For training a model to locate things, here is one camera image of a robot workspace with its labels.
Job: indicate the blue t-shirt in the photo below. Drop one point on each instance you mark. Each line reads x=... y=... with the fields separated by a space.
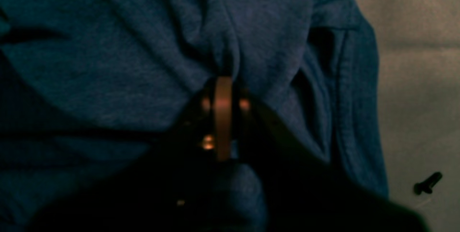
x=87 y=85

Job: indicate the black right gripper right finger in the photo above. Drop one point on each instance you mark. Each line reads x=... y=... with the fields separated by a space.
x=302 y=193

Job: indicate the teal table cloth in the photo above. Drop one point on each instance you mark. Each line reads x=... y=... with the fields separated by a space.
x=419 y=102

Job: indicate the black screw lower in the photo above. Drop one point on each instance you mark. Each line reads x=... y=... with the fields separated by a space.
x=427 y=185

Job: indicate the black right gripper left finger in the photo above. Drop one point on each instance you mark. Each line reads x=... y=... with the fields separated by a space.
x=165 y=185

